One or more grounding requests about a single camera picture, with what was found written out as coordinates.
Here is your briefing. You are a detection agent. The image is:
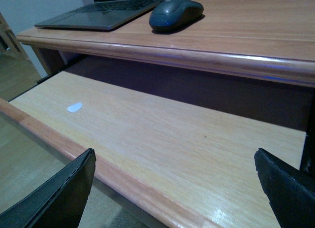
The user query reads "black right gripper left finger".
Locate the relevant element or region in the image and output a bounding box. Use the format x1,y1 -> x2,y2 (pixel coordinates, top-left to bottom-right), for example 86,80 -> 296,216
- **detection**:
0,148 -> 96,228

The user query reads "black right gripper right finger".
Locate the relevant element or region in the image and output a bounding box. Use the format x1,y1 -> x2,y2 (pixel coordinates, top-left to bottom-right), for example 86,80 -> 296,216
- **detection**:
254,148 -> 315,228

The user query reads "dark grey wireless mouse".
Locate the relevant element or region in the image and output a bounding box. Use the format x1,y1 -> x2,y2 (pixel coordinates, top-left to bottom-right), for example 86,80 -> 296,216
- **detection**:
149,0 -> 204,33

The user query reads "white oval sticker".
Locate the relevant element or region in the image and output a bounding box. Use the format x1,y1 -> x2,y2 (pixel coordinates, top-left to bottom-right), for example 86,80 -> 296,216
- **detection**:
67,102 -> 82,113

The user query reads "wooden pull-out keyboard tray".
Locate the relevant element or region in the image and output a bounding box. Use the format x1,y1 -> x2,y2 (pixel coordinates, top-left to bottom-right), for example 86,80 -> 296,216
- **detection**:
0,72 -> 305,228

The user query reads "wooden desk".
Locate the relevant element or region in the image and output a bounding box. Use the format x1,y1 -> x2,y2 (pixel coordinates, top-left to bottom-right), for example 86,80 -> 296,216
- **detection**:
18,0 -> 315,131

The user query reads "grey open laptop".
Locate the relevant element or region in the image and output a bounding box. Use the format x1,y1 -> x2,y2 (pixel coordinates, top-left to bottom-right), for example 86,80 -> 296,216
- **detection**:
35,0 -> 163,31

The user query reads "wooden shelf frame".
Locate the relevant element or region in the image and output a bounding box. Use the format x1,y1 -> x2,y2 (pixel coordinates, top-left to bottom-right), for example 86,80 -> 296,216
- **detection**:
0,14 -> 29,60

